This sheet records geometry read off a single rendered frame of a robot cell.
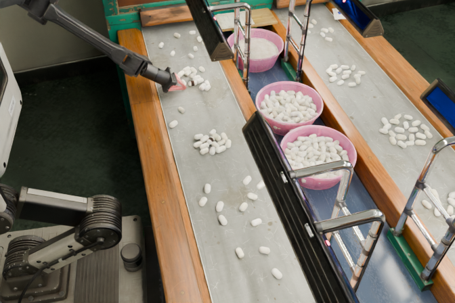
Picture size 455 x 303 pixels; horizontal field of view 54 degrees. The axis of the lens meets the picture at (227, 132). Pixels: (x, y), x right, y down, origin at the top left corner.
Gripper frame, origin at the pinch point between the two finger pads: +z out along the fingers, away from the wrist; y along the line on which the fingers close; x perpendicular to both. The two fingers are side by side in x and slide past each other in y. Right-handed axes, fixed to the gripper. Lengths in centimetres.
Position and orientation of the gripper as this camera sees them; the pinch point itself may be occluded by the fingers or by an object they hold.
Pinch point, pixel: (183, 87)
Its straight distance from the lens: 186.5
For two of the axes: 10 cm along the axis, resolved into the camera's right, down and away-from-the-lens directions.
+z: 7.5, 3.1, 5.9
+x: -6.1, 6.7, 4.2
